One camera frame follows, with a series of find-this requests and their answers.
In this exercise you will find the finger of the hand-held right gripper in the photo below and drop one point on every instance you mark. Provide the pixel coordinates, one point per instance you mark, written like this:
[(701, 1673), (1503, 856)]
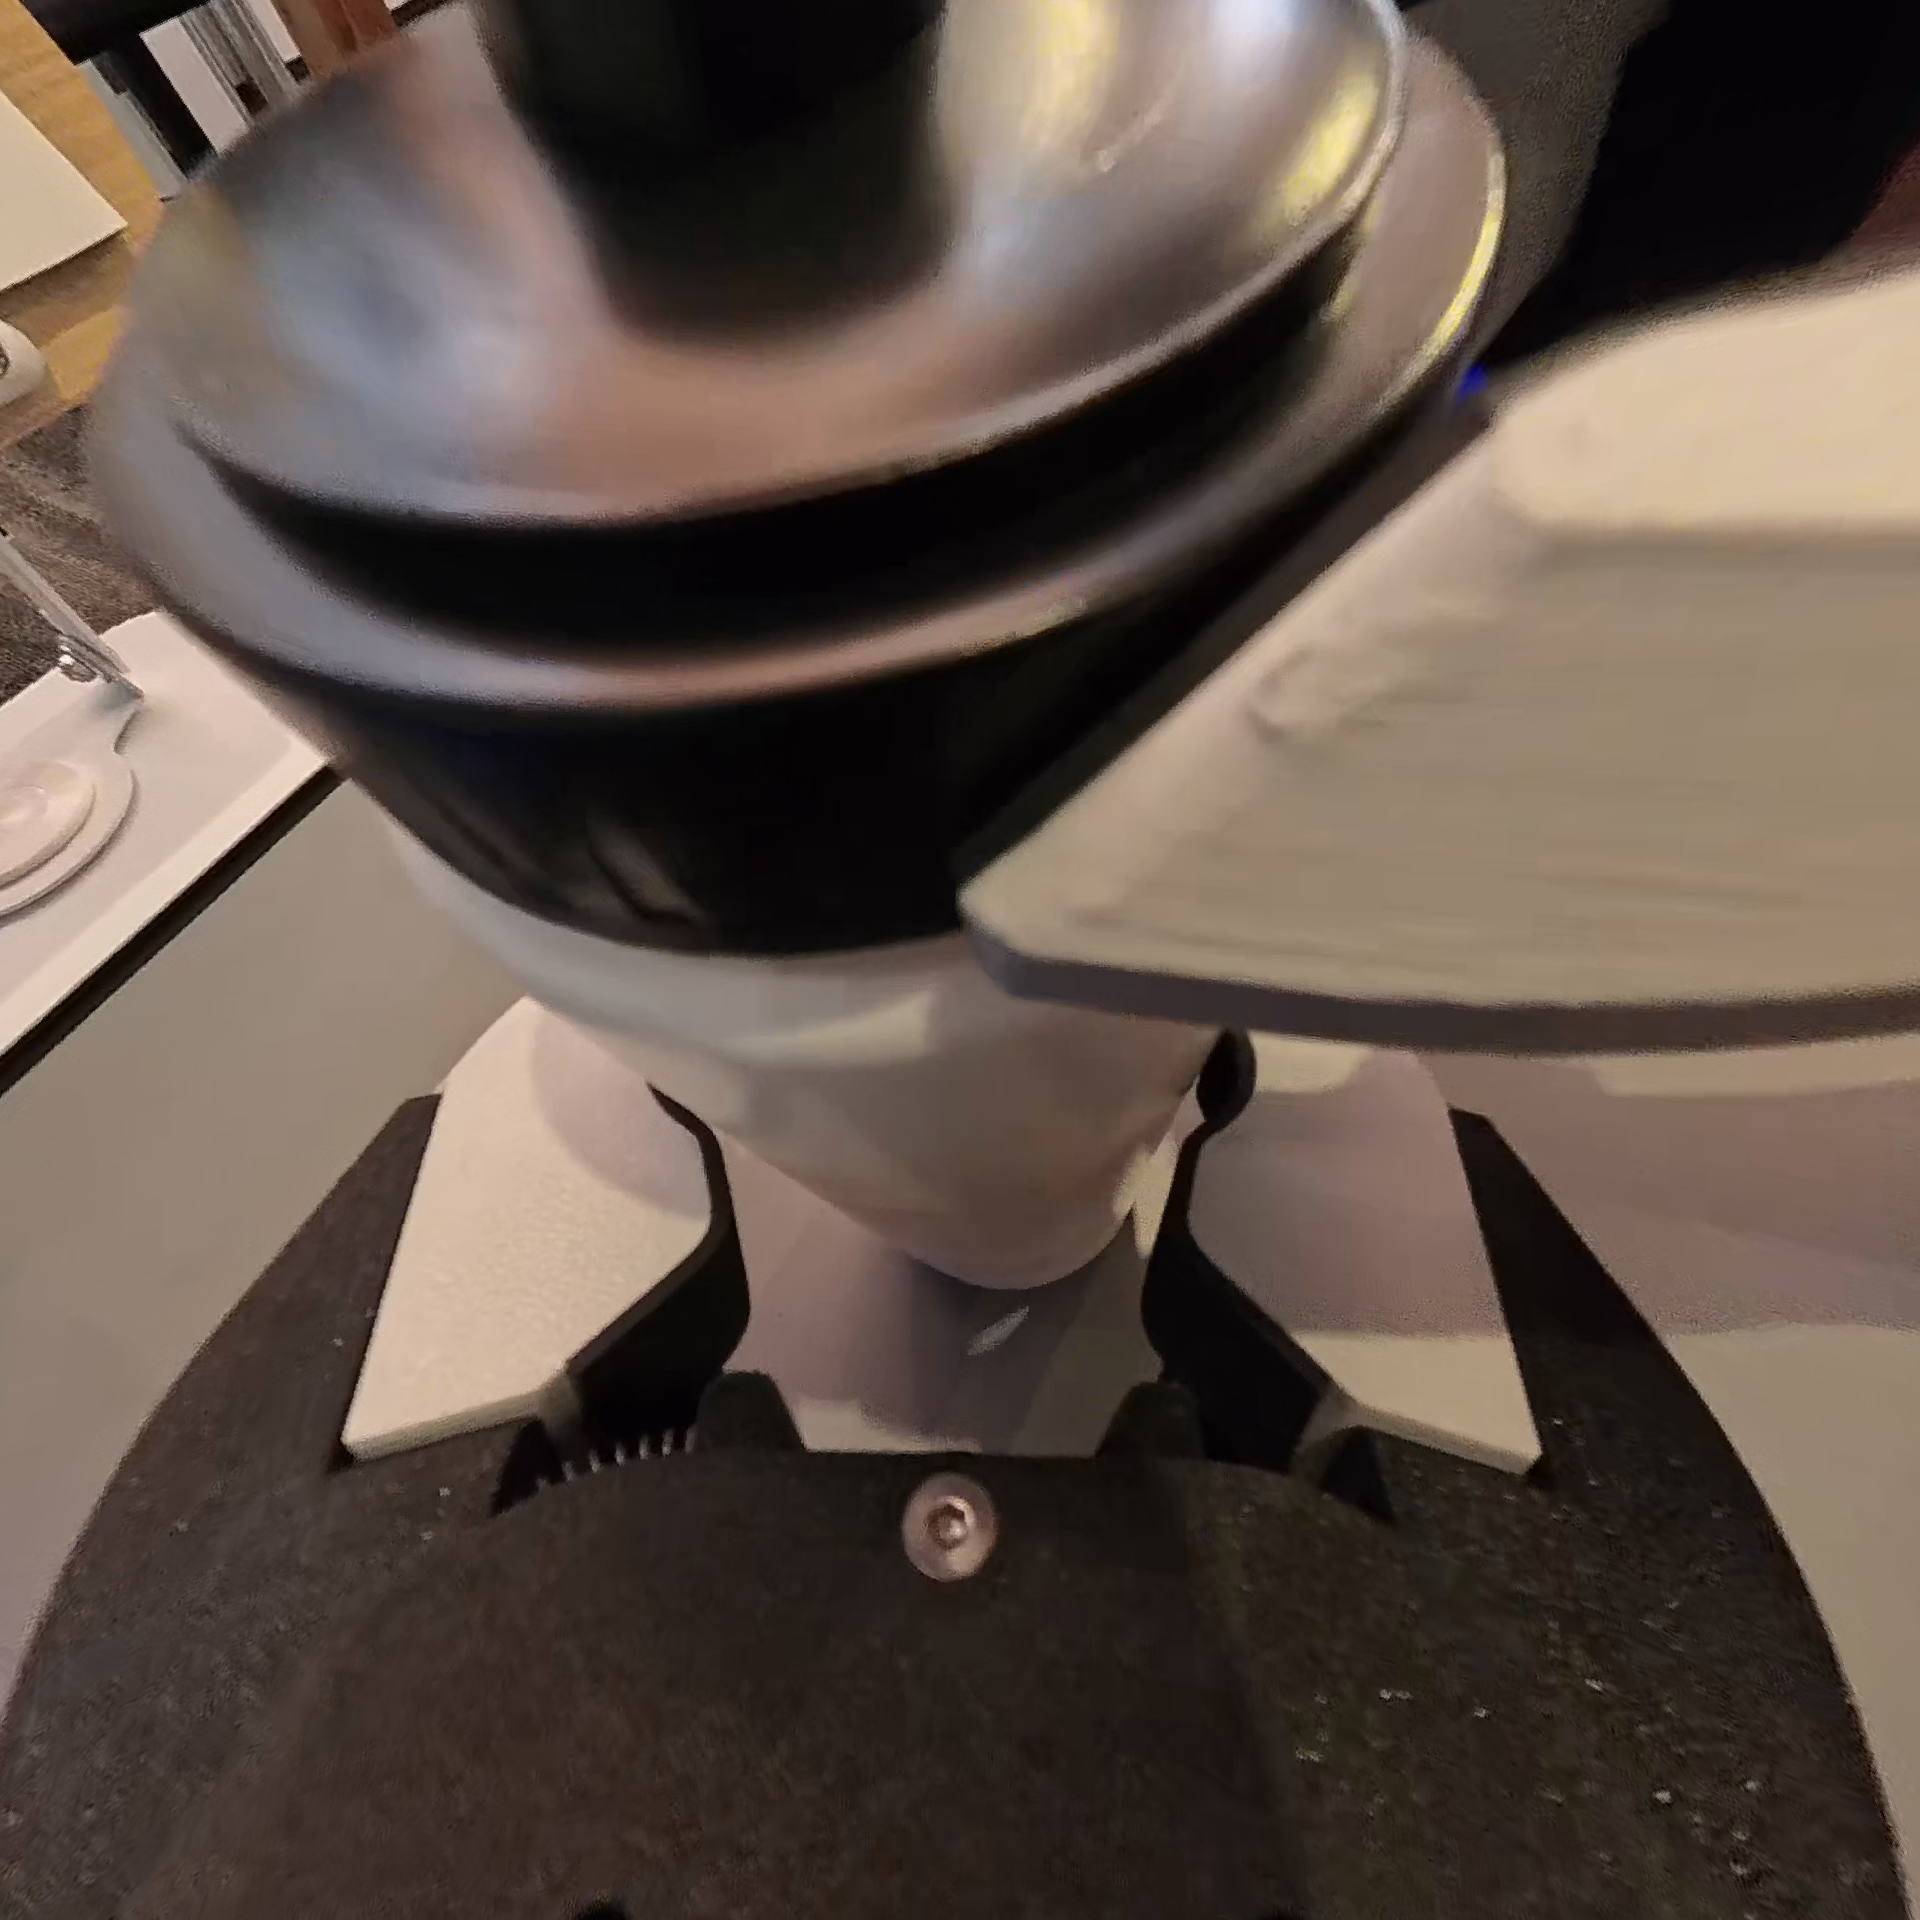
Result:
[(1500, 750)]

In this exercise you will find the white bottle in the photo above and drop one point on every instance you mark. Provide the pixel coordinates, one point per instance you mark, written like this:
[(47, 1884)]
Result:
[(930, 1109)]

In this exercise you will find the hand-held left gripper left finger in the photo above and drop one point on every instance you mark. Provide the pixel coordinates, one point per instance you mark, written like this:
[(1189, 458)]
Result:
[(524, 1243)]

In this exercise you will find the white sign stand base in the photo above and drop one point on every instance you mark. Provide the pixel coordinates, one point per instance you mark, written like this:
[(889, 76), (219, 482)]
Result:
[(195, 779)]

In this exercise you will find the black bottle lid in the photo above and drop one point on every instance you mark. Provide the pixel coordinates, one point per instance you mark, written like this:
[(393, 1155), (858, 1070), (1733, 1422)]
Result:
[(674, 524)]

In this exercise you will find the black stand leg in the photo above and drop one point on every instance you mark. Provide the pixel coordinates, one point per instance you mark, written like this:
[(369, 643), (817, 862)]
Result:
[(135, 76)]

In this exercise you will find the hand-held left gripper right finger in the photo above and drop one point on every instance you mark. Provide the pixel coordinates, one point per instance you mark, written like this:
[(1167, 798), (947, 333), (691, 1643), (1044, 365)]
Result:
[(1380, 1243)]

